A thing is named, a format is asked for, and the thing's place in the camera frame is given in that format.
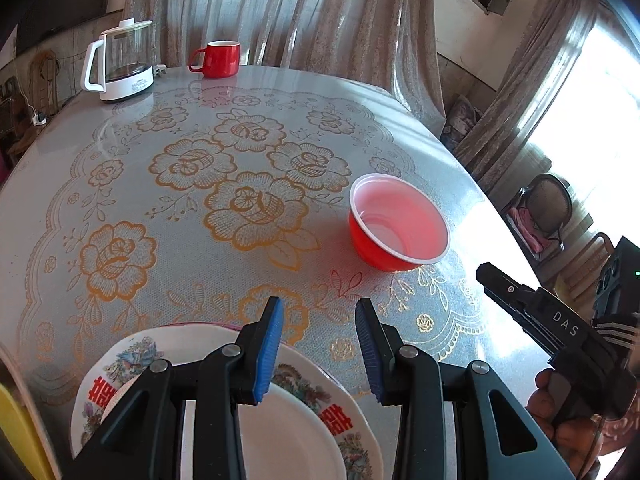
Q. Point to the red mug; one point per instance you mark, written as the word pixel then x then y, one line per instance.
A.
pixel 220 60

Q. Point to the yellow plastic bowl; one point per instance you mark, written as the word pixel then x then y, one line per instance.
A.
pixel 15 435

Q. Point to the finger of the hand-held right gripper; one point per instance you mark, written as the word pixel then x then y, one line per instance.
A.
pixel 505 292

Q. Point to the white plug adapter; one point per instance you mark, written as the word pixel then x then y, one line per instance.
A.
pixel 38 120

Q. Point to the pink rimmed plate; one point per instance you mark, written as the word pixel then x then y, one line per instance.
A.
pixel 220 326

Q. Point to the beige window curtain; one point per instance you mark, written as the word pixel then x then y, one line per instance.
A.
pixel 530 85

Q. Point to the patterned cushion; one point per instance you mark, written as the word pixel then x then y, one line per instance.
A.
pixel 462 120

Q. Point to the white glass electric kettle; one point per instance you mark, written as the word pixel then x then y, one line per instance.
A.
pixel 120 67

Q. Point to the beige patterned curtain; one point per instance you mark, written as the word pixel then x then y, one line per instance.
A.
pixel 300 20

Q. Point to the dark wooden chair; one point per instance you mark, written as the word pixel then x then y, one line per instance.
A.
pixel 550 200

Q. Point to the red plastic bowl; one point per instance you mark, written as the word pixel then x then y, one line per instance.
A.
pixel 395 225

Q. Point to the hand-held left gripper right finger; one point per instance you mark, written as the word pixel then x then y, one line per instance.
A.
pixel 370 355

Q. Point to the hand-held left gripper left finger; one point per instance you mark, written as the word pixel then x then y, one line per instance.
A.
pixel 267 355

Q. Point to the pink cloth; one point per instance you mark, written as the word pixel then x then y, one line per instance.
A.
pixel 527 227

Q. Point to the wooden chair back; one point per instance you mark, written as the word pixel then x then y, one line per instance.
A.
pixel 47 75

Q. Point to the white dragon print plate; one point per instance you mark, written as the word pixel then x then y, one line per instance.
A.
pixel 295 430

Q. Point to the person's right hand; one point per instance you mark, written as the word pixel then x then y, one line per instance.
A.
pixel 542 395

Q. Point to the floral lace tablecloth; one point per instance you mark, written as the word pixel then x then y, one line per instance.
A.
pixel 200 260

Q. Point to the light wooden chair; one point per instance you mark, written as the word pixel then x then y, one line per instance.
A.
pixel 587 270

